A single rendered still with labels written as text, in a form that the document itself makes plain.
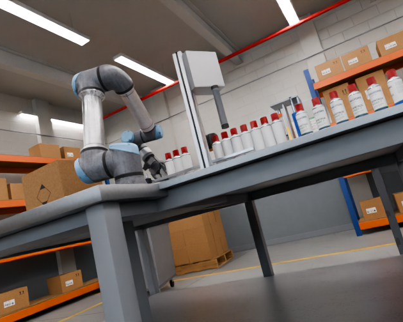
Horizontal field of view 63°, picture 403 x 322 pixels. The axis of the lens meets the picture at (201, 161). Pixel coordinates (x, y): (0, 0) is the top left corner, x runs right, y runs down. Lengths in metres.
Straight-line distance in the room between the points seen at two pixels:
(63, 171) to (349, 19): 5.55
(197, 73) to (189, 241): 3.79
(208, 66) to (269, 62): 4.83
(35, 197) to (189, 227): 3.54
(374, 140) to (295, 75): 5.39
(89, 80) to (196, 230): 3.77
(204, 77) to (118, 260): 1.01
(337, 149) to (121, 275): 0.62
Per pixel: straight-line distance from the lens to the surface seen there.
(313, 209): 5.93
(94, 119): 1.48
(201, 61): 1.64
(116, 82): 1.55
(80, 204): 0.88
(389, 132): 0.89
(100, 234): 0.86
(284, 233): 6.08
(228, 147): 1.59
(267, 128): 1.54
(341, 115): 1.50
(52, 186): 1.68
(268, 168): 0.92
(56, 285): 5.66
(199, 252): 5.06
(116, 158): 1.32
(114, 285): 0.86
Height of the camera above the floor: 0.68
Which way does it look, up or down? 10 degrees up
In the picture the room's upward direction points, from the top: 14 degrees counter-clockwise
